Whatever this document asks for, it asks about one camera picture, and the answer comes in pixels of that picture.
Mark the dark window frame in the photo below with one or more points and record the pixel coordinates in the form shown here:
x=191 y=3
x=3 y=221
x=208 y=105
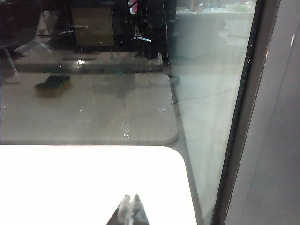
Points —
x=248 y=98

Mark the large glass window pane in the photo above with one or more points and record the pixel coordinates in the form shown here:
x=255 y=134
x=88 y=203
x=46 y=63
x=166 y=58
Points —
x=206 y=98

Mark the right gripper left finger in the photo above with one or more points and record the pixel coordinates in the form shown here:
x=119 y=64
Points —
x=123 y=212

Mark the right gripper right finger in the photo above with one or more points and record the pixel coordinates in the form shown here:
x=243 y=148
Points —
x=138 y=211

